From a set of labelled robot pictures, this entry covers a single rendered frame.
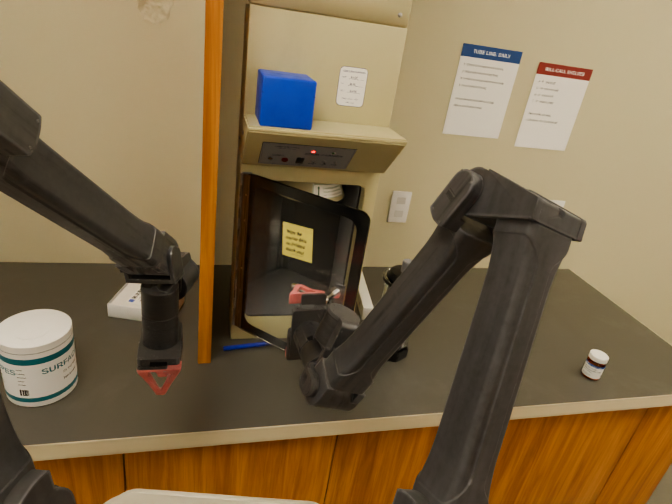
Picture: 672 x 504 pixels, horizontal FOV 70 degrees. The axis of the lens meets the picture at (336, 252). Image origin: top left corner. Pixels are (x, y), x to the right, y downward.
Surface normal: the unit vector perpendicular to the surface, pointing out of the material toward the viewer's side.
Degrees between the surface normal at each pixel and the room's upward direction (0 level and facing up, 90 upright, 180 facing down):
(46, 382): 90
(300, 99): 90
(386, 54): 90
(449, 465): 65
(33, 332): 0
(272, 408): 0
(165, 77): 90
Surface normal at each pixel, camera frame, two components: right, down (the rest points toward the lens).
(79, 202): 0.99, 0.07
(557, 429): 0.23, 0.45
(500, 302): -0.83, -0.28
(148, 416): 0.14, -0.89
